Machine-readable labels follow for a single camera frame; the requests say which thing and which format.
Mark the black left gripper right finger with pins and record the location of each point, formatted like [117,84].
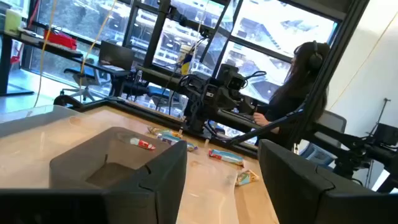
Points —
[295,186]

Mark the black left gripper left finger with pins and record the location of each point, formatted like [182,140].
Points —
[155,186]

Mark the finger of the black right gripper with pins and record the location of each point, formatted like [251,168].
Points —
[221,101]
[233,103]

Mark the green yellow granola bar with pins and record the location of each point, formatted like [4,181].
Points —
[246,178]

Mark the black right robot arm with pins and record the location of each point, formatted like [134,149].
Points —
[196,112]

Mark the blue and red granola bar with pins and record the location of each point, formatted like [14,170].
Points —
[226,157]

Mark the person's hand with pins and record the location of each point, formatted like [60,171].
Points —
[260,119]

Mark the white canister blue yellow label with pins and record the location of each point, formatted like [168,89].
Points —
[186,63]

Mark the blue seat office chair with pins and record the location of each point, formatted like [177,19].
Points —
[161,91]

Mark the person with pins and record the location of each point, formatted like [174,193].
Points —
[286,102]

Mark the black rig crossbeam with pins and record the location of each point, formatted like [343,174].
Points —
[155,77]

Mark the black neighbouring robot rig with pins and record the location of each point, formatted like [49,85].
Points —
[351,146]

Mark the grey mesh office chair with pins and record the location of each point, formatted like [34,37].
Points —
[332,121]

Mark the dark grey plastic bin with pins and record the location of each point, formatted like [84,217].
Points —
[77,161]

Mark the black headphones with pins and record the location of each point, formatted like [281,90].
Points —
[315,59]

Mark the black laptop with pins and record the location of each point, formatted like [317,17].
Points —
[116,54]

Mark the thin metal stand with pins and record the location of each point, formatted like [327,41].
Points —
[378,116]

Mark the black office chair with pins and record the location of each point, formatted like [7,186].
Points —
[81,73]

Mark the red box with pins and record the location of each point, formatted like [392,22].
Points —
[60,40]

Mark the black standing desk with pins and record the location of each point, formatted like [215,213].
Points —
[4,62]

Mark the light green bottle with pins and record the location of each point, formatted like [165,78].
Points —
[13,21]

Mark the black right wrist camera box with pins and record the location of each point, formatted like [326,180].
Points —
[237,83]

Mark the black table edge frame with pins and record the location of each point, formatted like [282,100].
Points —
[140,112]

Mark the black rig post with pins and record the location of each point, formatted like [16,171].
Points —
[351,18]

